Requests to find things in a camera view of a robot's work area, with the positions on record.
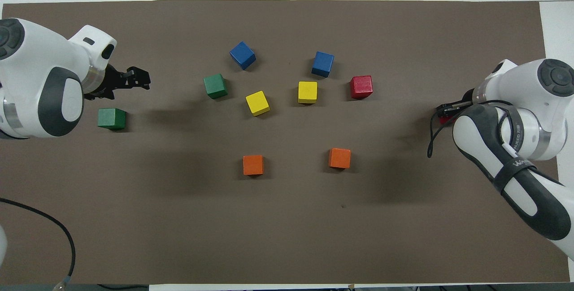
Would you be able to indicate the yellow wooden cube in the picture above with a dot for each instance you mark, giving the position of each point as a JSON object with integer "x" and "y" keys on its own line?
{"x": 307, "y": 92}
{"x": 257, "y": 102}

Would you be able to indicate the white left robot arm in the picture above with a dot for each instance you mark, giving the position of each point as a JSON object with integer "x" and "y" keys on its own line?
{"x": 36, "y": 76}

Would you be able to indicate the blue wooden cube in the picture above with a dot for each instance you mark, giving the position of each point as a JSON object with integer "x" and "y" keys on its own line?
{"x": 323, "y": 63}
{"x": 242, "y": 54}

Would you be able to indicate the red wooden cube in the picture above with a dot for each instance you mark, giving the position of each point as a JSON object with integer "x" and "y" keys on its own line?
{"x": 446, "y": 121}
{"x": 361, "y": 86}

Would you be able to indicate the brown paper table mat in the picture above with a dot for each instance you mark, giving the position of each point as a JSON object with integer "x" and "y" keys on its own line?
{"x": 287, "y": 228}

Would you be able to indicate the orange wooden cube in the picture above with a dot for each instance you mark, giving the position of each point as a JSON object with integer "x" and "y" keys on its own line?
{"x": 339, "y": 158}
{"x": 253, "y": 164}

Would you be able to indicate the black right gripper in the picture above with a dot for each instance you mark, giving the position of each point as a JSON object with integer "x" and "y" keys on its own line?
{"x": 469, "y": 101}

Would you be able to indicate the green wooden cube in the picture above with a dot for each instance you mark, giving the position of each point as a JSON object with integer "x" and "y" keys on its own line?
{"x": 215, "y": 85}
{"x": 111, "y": 118}

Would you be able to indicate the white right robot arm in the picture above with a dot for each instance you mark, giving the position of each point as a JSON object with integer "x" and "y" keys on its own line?
{"x": 529, "y": 102}

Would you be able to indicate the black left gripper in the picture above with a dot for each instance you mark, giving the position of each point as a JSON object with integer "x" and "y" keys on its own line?
{"x": 107, "y": 82}

